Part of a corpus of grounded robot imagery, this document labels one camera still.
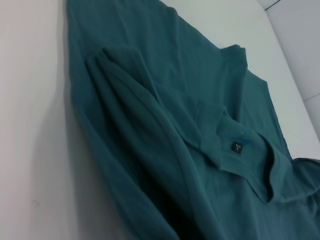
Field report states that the teal t-shirt with FREE print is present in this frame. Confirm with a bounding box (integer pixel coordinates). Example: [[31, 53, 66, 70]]
[[65, 0, 320, 240]]

